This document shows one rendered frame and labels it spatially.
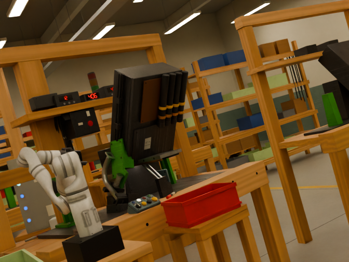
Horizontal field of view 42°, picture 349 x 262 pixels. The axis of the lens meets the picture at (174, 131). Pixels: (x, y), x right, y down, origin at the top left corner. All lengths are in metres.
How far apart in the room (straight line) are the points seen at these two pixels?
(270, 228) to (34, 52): 1.78
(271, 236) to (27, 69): 1.78
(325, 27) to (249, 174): 10.27
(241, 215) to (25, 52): 1.52
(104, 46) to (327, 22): 10.16
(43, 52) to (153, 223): 1.22
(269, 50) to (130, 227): 6.89
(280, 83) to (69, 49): 6.19
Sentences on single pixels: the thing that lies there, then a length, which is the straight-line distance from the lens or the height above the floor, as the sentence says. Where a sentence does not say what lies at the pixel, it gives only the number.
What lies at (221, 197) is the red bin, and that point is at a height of 0.88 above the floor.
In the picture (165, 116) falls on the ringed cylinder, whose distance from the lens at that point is 2.56.
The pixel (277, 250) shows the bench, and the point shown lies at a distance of 3.00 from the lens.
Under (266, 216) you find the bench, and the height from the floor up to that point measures 0.56.
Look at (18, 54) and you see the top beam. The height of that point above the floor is 1.89.
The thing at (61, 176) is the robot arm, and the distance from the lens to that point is 1.84.
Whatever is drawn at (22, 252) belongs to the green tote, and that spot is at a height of 0.95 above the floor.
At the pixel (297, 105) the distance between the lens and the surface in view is 8.96.
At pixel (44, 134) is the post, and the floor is 1.41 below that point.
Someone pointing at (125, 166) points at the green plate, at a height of 1.12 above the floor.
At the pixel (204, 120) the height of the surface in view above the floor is 1.19.
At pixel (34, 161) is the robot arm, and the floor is 1.28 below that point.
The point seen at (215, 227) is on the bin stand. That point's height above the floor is 0.77.
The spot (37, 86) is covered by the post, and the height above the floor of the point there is 1.70.
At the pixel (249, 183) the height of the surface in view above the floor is 0.80.
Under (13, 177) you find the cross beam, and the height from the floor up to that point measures 1.23.
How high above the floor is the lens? 1.26
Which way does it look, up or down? 1 degrees down
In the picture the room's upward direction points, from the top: 16 degrees counter-clockwise
